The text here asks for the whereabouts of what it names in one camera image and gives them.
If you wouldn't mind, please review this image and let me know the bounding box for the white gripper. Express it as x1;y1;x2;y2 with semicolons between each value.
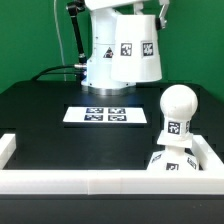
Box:
84;0;170;30

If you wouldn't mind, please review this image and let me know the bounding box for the white lamp shade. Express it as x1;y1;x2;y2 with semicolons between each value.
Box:
111;15;162;82

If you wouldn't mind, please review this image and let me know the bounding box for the white lamp base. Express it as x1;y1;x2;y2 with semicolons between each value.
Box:
147;130;199;173

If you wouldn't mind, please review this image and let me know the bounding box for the white lamp bulb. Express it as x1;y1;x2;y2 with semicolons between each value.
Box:
160;84;198;138

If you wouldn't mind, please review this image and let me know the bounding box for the white marker tag plate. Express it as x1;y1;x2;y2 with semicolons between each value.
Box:
63;106;147;124

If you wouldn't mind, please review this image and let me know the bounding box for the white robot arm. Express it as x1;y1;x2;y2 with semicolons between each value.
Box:
82;0;169;95

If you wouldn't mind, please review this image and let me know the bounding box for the white U-shaped fence frame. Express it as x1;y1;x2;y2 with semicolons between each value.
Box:
0;134;224;195

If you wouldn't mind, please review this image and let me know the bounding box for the black cable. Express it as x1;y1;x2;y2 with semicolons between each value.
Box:
30;63;88;82

